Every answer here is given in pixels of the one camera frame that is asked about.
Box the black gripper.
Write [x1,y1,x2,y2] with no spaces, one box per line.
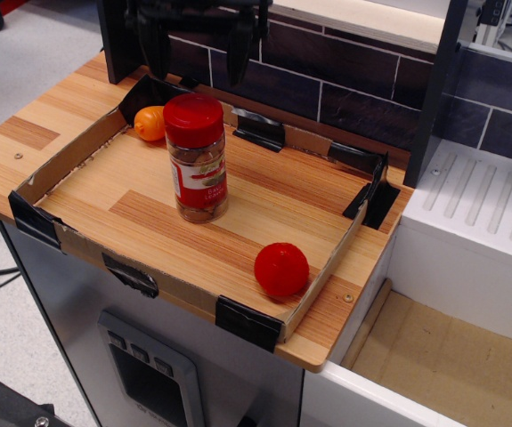
[124,1,273,87]

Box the basil bottle red cap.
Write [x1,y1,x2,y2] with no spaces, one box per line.
[162,92,230,223]

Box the cardboard fence with black tape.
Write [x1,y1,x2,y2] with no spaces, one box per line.
[9,77,411,365]

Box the orange toy carrot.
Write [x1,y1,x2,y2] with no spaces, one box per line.
[134,106,166,141]

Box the light wooden upper shelf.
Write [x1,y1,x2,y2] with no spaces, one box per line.
[271,0,450,53]

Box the red toy tomato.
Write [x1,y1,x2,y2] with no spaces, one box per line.
[254,242,310,297]

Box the grey toy dishwasher panel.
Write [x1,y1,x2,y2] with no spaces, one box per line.
[98,311,206,426]

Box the white toy sink unit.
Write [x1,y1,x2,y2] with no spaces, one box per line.
[300,141,512,426]

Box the dark grey left post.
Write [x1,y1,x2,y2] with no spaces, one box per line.
[96,0,149,85]

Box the dark grey post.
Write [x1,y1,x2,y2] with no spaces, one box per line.
[403,1,467,188]
[96,0,149,85]

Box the dark grey right post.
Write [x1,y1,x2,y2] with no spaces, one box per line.
[403,1,467,188]

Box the black bracket with screw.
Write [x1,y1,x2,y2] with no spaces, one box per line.
[0,383,69,427]

